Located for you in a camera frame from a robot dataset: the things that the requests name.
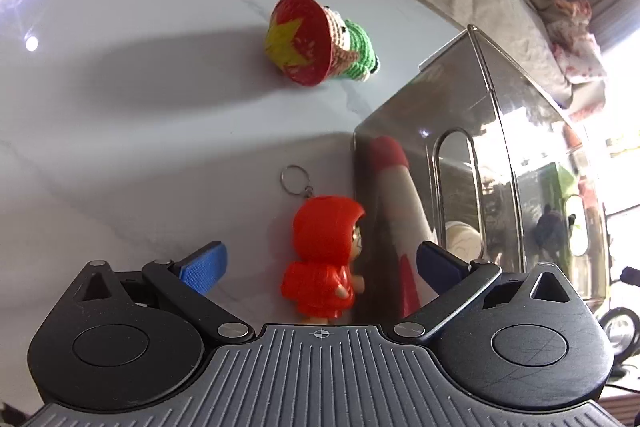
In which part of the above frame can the floral patterned cloth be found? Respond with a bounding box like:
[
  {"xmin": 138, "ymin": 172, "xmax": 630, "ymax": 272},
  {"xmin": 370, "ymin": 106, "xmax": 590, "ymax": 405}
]
[{"xmin": 542, "ymin": 0, "xmax": 609, "ymax": 123}]

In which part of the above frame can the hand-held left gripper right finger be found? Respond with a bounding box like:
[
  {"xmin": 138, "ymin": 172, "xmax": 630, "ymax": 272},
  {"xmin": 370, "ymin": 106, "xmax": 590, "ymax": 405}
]
[{"xmin": 392, "ymin": 241, "xmax": 576, "ymax": 341}]

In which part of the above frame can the white marble desktop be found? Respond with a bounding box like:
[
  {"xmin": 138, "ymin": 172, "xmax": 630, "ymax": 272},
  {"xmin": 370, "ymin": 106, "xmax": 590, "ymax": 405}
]
[{"xmin": 0, "ymin": 0, "xmax": 471, "ymax": 325}]

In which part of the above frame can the crochet doll with red hat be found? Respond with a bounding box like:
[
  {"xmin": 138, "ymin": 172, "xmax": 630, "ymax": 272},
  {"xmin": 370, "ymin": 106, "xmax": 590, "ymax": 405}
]
[{"xmin": 264, "ymin": 0, "xmax": 383, "ymax": 87}]

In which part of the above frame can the red hooded figure keychain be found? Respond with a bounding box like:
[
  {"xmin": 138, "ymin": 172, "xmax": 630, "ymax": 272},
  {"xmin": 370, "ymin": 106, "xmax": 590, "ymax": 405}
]
[{"xmin": 280, "ymin": 164, "xmax": 367, "ymax": 324}]

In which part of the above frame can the shiny metal tissue box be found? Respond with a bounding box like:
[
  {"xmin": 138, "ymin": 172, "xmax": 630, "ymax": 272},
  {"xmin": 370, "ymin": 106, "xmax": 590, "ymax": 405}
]
[{"xmin": 352, "ymin": 24, "xmax": 614, "ymax": 324}]

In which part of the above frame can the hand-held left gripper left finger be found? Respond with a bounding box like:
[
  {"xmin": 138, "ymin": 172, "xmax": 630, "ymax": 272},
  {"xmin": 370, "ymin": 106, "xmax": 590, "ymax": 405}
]
[{"xmin": 75, "ymin": 241, "xmax": 256, "ymax": 344}]

